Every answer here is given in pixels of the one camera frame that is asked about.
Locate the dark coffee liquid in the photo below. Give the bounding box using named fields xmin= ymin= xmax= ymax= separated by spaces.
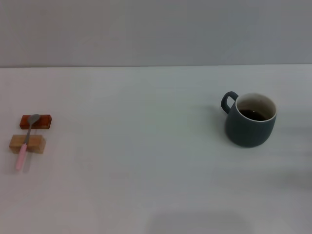
xmin=237 ymin=108 xmax=269 ymax=122

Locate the pink handled metal spoon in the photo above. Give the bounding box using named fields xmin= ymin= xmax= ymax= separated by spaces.
xmin=15 ymin=114 xmax=41 ymax=171

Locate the light wooden block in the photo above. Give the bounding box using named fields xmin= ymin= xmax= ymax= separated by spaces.
xmin=9 ymin=134 xmax=46 ymax=155

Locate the grey ceramic cup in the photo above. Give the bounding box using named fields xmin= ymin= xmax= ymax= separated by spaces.
xmin=220 ymin=91 xmax=278 ymax=148

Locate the red-brown wooden block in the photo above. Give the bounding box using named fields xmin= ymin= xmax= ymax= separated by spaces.
xmin=19 ymin=115 xmax=53 ymax=130

